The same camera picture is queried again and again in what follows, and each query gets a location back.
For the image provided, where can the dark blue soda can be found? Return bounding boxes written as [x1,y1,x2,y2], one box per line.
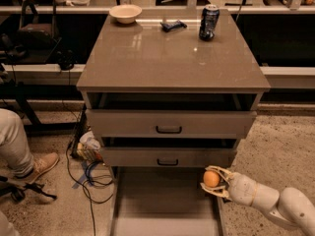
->
[199,4,220,41]

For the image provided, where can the person leg beige trousers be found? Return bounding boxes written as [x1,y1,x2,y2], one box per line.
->
[0,109,34,178]

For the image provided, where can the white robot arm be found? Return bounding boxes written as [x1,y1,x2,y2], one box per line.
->
[200,165,315,236]

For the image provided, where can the tan shoe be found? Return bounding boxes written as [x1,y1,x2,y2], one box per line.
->
[17,152,59,184]

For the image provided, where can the top grey drawer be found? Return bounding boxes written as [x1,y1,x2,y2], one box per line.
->
[86,109,256,139]

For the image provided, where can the bottom open grey drawer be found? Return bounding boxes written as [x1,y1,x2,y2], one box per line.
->
[109,167,225,236]

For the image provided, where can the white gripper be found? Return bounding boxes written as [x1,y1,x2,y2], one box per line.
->
[201,165,258,207]

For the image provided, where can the white ceramic bowl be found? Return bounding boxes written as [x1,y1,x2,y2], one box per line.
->
[109,4,142,24]

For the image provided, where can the black cable on floor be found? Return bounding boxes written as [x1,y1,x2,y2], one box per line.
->
[65,105,115,236]

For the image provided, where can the orange fruit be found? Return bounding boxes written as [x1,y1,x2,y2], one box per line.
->
[203,171,221,188]

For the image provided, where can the black office chair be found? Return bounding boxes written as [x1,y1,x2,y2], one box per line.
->
[0,0,75,71]

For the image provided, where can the snack bag on floor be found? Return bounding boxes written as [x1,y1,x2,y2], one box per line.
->
[77,131,102,162]

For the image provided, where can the dark blue snack bar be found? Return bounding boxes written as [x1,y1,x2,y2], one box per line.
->
[160,21,187,32]

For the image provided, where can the grey drawer cabinet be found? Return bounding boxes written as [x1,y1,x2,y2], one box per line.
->
[77,8,270,236]

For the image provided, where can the black chair base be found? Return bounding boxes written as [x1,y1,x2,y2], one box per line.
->
[0,176,57,203]

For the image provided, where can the middle grey drawer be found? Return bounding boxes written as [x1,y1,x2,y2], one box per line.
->
[100,147,236,167]

